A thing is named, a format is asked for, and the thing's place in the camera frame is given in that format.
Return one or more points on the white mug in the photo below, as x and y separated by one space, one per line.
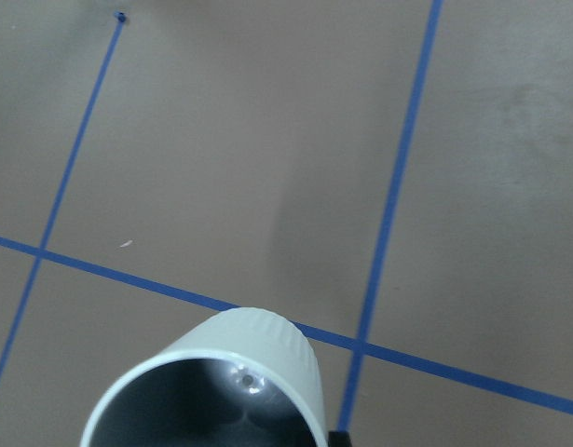
244 377

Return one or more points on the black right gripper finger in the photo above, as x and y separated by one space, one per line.
339 438

